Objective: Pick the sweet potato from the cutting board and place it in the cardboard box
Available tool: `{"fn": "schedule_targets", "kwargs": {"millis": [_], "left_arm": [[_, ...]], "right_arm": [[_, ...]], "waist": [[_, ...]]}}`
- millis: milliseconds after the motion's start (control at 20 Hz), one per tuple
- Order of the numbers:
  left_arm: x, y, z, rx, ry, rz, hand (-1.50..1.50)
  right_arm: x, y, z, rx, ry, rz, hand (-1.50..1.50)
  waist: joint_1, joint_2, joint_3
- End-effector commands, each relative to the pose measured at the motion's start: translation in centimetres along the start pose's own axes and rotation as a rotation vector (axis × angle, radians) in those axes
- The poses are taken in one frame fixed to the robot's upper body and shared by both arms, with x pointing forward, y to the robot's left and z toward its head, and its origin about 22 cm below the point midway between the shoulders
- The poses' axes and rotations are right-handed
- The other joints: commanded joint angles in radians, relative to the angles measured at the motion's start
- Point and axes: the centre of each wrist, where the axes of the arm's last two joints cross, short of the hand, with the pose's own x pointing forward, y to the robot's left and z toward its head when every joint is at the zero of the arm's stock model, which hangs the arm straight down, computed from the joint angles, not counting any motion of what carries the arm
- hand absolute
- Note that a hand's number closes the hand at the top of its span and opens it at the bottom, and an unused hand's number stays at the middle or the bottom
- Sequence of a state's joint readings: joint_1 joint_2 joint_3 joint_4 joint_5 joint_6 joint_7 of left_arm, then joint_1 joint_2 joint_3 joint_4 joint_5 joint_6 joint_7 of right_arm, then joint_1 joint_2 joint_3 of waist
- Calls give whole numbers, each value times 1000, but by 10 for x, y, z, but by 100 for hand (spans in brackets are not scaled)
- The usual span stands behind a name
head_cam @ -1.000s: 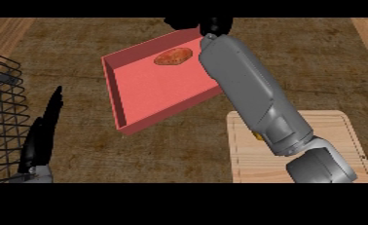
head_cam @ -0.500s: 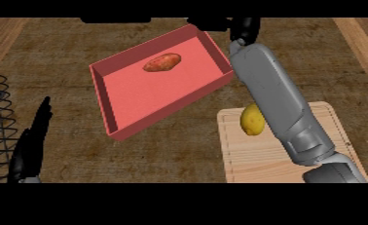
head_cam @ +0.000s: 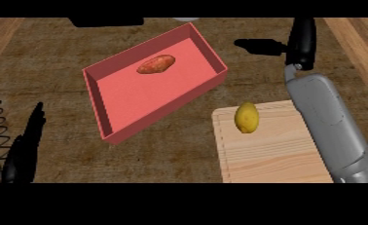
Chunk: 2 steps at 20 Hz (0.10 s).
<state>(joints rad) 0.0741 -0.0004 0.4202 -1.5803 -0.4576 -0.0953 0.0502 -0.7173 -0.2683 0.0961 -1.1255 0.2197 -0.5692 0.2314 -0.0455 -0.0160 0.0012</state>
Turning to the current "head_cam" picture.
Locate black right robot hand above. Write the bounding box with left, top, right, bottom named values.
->
left=233, top=18, right=317, bottom=72

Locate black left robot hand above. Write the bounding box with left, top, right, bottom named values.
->
left=0, top=101, right=47, bottom=184

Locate yellow potato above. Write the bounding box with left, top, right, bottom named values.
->
left=233, top=101, right=261, bottom=134

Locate red cardboard box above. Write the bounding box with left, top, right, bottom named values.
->
left=81, top=21, right=228, bottom=146

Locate reddish brown sweet potato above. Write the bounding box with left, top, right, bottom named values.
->
left=134, top=54, right=177, bottom=75

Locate pale wooden cutting board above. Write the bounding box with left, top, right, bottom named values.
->
left=211, top=99, right=335, bottom=184

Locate black appliance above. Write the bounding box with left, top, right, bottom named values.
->
left=67, top=17, right=144, bottom=28

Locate dark wire basket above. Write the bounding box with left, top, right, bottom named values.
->
left=0, top=100, right=13, bottom=160

